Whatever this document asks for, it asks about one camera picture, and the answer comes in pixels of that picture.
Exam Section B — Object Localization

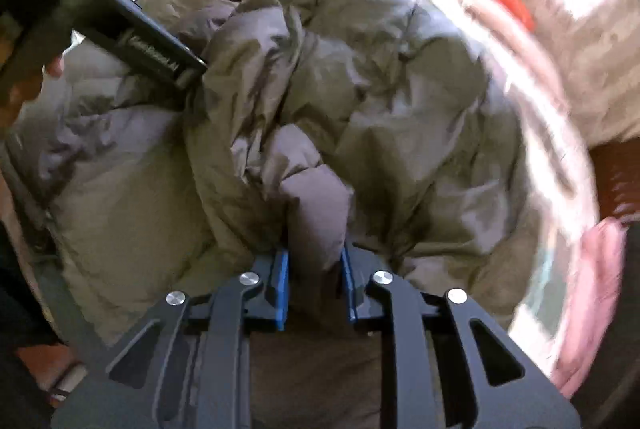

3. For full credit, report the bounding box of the olive-brown puffer jacket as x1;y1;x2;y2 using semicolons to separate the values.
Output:
10;0;548;429

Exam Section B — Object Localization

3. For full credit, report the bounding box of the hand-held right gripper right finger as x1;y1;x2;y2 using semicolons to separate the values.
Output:
341;243;583;429

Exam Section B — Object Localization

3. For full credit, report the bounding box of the dark wooden headboard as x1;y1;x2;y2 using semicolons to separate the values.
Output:
587;142;640;225

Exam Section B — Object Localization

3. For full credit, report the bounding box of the folded pink quilt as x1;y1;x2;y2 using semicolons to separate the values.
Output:
552;216;632;400

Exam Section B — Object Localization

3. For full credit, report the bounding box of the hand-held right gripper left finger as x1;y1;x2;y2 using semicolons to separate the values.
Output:
50;246;292;429

